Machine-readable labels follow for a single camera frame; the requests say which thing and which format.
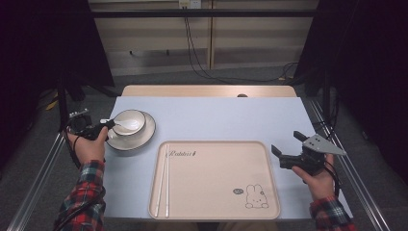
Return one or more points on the dark curtain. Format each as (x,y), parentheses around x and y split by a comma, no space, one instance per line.
(369,64)
(38,48)

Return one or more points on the person's left hand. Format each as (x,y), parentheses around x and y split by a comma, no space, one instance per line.
(89,150)

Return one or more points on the beige tray with rabbit print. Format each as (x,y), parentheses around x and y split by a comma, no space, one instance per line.
(215,183)

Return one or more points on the white plate with dark rim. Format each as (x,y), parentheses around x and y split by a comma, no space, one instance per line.
(141,139)

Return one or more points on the white bowl with dark rim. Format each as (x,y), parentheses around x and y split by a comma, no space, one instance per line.
(136,115)

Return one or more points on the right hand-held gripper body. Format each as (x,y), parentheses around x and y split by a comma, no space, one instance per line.
(309,162)

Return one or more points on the wooden upright post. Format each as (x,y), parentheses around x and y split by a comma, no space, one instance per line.
(210,38)

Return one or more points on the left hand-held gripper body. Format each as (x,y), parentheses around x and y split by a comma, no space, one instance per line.
(81,125)

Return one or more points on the white wall socket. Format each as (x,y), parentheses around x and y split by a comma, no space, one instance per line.
(190,4)

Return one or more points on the black horizontal bar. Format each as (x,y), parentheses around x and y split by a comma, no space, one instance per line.
(160,13)

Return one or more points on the light blue table mat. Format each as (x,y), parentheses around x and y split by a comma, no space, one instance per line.
(224,118)

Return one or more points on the black metal stand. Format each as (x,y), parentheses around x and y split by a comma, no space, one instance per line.
(62,102)
(326,96)

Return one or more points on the aluminium floor rail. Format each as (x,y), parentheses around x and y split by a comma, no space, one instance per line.
(41,179)
(359,183)

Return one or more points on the person's right hand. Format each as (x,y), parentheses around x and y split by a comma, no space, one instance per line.
(319,186)

